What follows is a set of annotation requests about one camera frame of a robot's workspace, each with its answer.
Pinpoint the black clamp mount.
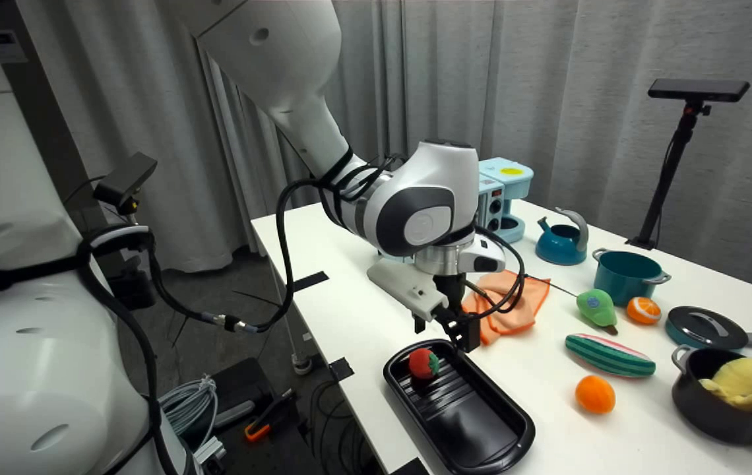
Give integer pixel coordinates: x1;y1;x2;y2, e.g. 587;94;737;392
92;153;162;213

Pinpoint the orange ball fruit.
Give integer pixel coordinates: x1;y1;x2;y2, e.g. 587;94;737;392
572;371;619;416

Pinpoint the long black tape strip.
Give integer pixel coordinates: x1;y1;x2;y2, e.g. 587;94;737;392
287;269;332;297

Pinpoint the teal toy kettle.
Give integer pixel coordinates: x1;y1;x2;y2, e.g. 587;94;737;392
533;206;591;265

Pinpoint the green pear plush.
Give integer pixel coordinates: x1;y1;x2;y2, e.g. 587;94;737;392
575;288;620;337

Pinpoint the black toy pot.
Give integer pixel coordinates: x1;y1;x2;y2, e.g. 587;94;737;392
670;344;752;449

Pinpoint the grey cable bundle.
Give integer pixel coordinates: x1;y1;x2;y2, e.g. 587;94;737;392
159;374;231;470

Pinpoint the black ridged tray plate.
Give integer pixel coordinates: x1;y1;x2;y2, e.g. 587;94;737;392
381;337;538;475

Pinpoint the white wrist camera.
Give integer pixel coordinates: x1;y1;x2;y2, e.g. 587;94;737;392
472;232;512;275

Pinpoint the teal toy pot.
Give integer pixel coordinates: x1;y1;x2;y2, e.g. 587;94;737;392
588;244;674;309

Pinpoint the half orange toy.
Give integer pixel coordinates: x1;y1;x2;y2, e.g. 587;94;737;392
623;293;665;326

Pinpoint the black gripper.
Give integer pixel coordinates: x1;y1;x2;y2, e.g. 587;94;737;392
431;265;487;354

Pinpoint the orange folded cloth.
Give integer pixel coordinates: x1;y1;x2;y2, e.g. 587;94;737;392
460;269;555;348

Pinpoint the orange handled tool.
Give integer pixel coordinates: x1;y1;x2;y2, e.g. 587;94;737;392
243;384;299;443

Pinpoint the dark teal toy pan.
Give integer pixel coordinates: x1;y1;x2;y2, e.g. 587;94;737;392
662;304;752;354

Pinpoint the white table leg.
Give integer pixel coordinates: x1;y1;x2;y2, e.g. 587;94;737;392
291;301;316;376

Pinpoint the small black tape piece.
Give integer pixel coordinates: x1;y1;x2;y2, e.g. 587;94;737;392
328;355;360;381

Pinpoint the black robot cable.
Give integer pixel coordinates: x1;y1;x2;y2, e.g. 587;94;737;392
75;153;532;475

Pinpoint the red tomato plushy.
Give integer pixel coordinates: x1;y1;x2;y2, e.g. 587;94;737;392
408;344;444;381

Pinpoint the yellow plush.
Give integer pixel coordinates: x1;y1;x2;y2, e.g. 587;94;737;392
698;355;752;414

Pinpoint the black floor box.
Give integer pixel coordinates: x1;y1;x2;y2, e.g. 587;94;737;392
215;354;282;432

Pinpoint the striped watermelon slice plush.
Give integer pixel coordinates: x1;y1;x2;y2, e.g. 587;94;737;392
562;329;658;380

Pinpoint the light blue toaster oven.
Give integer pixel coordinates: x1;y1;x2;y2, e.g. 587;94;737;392
476;156;537;244

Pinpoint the black camera tripod stand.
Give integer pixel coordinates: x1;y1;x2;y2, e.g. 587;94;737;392
625;75;752;251

